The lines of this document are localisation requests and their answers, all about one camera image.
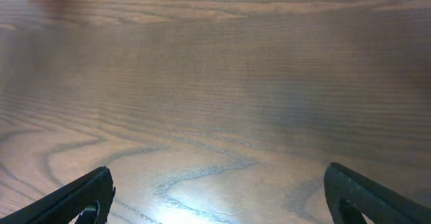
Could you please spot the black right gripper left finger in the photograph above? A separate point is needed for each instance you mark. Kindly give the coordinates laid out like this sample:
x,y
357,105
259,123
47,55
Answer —
x,y
88,198

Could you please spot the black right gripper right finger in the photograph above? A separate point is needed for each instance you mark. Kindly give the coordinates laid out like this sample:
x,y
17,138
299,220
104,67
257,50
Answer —
x,y
354,198

